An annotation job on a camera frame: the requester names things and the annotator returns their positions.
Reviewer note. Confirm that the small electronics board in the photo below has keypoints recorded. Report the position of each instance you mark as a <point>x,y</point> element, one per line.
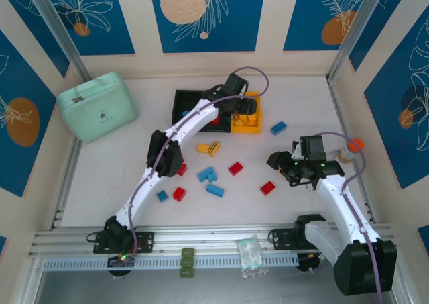
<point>121,259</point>
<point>313,262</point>

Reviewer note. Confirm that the blue floral wall panel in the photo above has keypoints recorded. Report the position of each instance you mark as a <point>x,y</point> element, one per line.
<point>40,39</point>
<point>375,39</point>
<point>301,22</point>
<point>2,245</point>
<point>110,32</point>
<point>424,238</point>
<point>385,133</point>
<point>20,82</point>
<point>234,32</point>

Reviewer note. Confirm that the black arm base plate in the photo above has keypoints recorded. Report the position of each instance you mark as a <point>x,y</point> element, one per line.
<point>279,240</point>
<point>147,242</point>

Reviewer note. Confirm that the red lego brick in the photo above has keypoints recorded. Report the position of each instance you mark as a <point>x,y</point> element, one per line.
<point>179,194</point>
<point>235,168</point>
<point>267,188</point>
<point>183,170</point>
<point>215,121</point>

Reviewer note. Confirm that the mint green zip case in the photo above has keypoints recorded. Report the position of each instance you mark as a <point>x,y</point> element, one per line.
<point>97,106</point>

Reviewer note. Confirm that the blue L-shaped lego piece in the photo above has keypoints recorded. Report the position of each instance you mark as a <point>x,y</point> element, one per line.
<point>206,174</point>

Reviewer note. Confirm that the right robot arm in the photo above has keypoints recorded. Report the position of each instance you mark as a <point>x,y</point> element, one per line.
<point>338,203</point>

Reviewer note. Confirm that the green square button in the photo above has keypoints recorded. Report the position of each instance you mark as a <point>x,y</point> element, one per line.
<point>188,252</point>
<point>187,261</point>

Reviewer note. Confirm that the long blue lego brick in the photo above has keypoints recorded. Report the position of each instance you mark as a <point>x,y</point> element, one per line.
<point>215,190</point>

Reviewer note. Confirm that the small bottle orange cap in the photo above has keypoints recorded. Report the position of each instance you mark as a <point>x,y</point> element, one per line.
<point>350,151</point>

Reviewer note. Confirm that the green clip on rail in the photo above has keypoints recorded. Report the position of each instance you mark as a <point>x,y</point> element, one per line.
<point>187,272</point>

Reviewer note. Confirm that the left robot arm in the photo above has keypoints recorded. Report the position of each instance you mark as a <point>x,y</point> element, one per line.
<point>187,126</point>

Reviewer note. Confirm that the aluminium frame post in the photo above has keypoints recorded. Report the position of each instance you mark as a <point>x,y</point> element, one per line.
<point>352,29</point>
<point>57,25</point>

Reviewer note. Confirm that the yellow plastic bin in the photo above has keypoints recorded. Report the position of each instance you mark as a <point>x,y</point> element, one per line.
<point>246,129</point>

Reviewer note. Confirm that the clear plastic bag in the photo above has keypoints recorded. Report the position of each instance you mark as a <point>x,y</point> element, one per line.
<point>250,255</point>

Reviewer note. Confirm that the aluminium mounting rail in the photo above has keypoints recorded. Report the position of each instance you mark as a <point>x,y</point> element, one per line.
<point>207,237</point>

